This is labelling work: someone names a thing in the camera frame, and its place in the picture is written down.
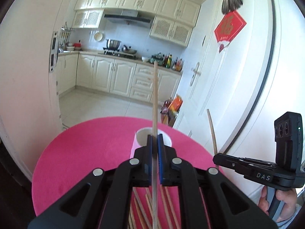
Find lower kitchen cabinets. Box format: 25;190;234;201
57;53;182;105

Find kitchen cabinets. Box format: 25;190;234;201
57;53;182;105
72;0;200;47

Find green kitchen appliance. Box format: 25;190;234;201
149;53;164;66

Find upper kitchen cabinets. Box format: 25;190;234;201
72;0;200;47

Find person's right hand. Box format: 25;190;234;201
257;186;298;222

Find round pink table mat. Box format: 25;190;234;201
31;117;214;216

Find pink cylindrical utensil holder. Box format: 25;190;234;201
130;127;172;159

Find orange snack bags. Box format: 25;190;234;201
160;95;183;127

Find white door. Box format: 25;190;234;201
174;0;275;152

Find condiment bottles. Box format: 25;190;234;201
162;54;185;72

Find wok pan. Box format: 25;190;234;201
121;44;137;54

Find steel stock pot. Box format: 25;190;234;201
106;39;121;51

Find red pot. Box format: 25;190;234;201
73;42;81;48

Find red fu door decoration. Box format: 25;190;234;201
214;10;247;53

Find hanging utensil rack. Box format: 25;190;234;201
59;22;74;50

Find range hood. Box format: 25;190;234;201
104;10;153;28

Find black camera box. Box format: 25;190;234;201
274;112;304;177

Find silver door handle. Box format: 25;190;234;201
190;62;201;86

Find round plate on wall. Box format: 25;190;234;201
94;31;103;42

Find door frame strike plate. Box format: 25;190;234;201
49;31;59;73

